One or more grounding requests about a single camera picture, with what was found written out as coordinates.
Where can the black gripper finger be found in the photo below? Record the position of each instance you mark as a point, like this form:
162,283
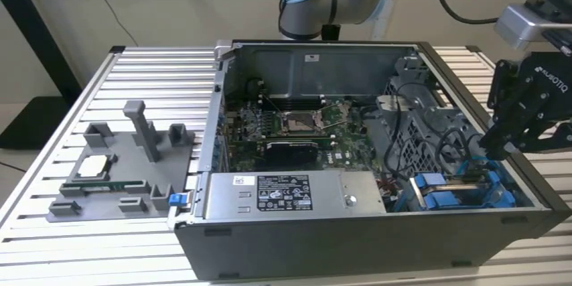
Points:
537,145
514,122

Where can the hard disk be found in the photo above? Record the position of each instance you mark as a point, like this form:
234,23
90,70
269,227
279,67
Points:
435,180

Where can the black RAM slot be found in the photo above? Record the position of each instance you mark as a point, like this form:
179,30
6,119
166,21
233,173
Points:
293,98
293,101
293,104
293,108

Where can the green PC motherboard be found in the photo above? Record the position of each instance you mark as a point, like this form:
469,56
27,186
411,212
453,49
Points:
353,138

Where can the CPU socket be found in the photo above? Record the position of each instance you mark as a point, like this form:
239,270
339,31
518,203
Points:
299,122

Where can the black graphics card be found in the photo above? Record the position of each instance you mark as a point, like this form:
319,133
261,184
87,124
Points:
291,152

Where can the thin metal locking lever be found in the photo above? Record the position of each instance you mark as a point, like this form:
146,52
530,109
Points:
274,104

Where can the black open PC case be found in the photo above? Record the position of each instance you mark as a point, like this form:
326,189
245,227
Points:
313,249

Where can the silver power supply unit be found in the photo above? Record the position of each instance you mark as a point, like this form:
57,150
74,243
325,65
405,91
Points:
223,192

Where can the blue plastic case latch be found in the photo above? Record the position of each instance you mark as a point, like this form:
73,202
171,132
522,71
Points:
178,199

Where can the grey parts rack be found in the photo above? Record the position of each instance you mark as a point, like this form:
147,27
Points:
130,168

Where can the green RAM stick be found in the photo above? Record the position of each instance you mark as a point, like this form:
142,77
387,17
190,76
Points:
103,186

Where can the silver CPU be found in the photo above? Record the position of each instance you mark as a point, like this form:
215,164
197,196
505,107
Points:
93,166

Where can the black stand with base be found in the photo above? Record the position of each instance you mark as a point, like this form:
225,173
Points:
41,122

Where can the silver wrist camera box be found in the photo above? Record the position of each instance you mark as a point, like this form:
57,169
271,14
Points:
521,26

